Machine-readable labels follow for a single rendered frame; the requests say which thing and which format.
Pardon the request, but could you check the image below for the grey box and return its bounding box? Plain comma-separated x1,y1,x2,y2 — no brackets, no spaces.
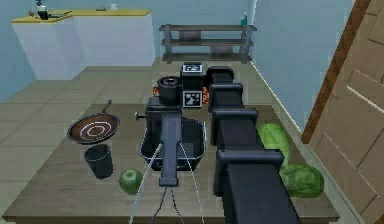
182,31,200,41
211,45,234,56

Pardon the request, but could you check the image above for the black coffee machine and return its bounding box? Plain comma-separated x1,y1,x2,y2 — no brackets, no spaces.
35,0,51,21

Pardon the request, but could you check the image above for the brown wooden table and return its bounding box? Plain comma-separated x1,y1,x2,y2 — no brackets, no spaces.
1,103,340,224

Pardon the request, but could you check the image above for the white counter with yellow top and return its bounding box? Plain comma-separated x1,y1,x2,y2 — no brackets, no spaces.
10,8,156,81

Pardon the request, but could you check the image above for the brown wooden door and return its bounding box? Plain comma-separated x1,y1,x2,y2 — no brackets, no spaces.
301,0,384,224

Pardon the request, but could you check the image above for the light green lettuce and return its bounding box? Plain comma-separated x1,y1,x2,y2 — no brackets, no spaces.
256,122,291,168

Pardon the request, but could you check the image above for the dark grey cup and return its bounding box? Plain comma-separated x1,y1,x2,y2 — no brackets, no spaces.
83,143,114,180

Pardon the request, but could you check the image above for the grey shelf unit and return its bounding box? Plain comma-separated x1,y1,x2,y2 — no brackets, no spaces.
158,23,258,65

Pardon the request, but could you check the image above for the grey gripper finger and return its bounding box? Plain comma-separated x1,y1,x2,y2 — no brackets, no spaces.
128,143,164,224
178,142,205,224

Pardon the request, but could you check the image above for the dark flat pan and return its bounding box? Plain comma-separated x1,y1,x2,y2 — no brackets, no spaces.
48,10,73,20

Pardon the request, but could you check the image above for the brown frying pan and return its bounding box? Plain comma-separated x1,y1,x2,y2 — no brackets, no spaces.
66,99,121,145

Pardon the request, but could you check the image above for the dark green cabbage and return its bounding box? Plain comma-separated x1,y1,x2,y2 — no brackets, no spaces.
279,163,325,199

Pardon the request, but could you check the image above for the green apple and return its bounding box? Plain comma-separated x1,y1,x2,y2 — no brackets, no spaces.
118,168,144,196

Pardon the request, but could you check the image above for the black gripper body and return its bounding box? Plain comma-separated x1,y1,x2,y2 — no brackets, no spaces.
145,75,184,187

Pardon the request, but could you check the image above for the orange patterned object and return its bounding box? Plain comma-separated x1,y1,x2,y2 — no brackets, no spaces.
152,86,211,105

